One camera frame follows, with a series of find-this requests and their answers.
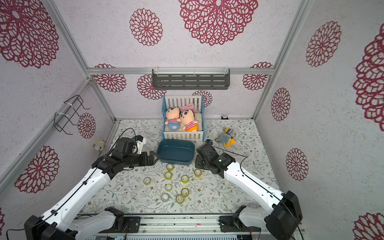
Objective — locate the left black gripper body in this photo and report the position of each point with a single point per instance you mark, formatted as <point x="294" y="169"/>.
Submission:
<point x="135" y="159"/>

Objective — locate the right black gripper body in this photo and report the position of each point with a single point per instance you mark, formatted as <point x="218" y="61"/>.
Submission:
<point x="201" y="160"/>

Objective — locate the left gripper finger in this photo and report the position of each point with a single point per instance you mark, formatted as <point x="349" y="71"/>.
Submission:
<point x="152" y="160"/>
<point x="152" y="154"/>

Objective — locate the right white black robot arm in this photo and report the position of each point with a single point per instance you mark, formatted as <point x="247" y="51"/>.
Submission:
<point x="281" y="212"/>

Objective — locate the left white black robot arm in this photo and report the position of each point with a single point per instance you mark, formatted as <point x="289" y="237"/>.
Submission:
<point x="58" y="223"/>

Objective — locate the tape roll nearest box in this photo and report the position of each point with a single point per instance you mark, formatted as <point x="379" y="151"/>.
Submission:
<point x="170" y="167"/>

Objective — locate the teal plastic storage box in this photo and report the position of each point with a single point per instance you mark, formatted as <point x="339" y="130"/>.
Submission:
<point x="176" y="152"/>

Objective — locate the small yellow white plush ball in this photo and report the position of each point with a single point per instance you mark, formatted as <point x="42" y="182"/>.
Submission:
<point x="99" y="146"/>

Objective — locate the small black white figurine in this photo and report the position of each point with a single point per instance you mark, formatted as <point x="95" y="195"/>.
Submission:
<point x="224" y="116"/>

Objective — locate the plush doll blue shorts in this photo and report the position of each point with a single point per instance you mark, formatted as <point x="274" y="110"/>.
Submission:
<point x="173" y="118"/>

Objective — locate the plush doll orange shorts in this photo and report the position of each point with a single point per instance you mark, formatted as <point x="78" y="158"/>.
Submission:
<point x="190" y="124"/>

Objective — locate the white blue toy crib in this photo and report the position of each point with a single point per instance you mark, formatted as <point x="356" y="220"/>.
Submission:
<point x="179" y="101"/>

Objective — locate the pink pillow in crib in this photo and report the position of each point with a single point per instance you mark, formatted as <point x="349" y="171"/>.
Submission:
<point x="190" y="106"/>

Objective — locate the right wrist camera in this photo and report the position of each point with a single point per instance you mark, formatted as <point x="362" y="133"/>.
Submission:
<point x="209" y="141"/>

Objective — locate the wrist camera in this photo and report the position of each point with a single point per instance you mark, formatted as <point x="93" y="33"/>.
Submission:
<point x="140" y="141"/>
<point x="209" y="141"/>

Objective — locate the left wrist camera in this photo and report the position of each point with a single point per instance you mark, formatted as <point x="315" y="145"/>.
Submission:
<point x="140" y="141"/>

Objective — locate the grey plush keychain toy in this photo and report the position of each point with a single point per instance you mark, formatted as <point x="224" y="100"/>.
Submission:
<point x="226" y="137"/>

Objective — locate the grey wall shelf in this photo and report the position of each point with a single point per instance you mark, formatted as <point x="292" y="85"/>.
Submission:
<point x="191" y="80"/>

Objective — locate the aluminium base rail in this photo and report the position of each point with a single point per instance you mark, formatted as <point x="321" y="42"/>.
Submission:
<point x="180" y="226"/>

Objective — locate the black wire wall rack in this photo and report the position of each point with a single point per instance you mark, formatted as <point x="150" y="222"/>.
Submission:
<point x="62" y="119"/>

